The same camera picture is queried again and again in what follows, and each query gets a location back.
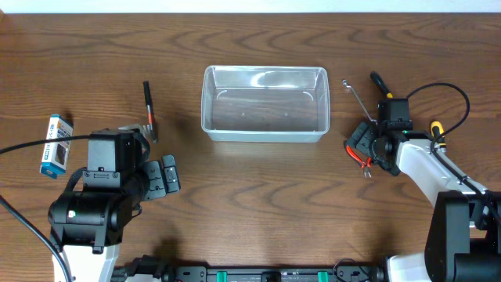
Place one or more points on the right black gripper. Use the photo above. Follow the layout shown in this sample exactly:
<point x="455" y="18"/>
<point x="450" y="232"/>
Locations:
<point x="362" y="144"/>

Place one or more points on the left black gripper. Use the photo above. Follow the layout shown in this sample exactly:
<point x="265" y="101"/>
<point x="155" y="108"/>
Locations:
<point x="157" y="178"/>

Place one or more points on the red handled pliers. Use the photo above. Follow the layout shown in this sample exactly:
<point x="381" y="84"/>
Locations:
<point x="365" y="165"/>

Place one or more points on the silver offset wrench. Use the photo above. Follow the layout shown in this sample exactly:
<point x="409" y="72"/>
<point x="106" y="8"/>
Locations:
<point x="355" y="94"/>

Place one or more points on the slim black yellow screwdriver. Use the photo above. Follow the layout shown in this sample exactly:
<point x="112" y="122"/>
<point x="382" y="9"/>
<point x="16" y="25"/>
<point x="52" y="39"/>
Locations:
<point x="379" y="83"/>

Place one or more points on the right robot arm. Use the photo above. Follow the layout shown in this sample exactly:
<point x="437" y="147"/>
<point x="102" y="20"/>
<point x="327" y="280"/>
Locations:
<point x="463" y="242"/>

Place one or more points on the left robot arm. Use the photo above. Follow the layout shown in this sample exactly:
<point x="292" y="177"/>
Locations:
<point x="87" y="226"/>

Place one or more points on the clear plastic container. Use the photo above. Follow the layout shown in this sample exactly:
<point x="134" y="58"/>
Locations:
<point x="265" y="104"/>

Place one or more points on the metal fork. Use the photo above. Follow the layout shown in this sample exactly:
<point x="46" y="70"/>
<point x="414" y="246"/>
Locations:
<point x="140" y="130"/>

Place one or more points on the black orange pen tool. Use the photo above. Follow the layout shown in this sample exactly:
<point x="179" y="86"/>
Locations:
<point x="149" y="109"/>

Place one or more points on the stubby yellow black screwdriver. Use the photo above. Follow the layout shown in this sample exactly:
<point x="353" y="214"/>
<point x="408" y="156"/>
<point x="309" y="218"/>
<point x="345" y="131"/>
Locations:
<point x="436" y="130"/>

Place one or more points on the blue white product box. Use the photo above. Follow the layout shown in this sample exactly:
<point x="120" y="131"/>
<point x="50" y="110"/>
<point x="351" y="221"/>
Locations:
<point x="55" y="155"/>

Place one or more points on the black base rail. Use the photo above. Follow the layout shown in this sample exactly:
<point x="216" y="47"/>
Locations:
<point x="148" y="268"/>

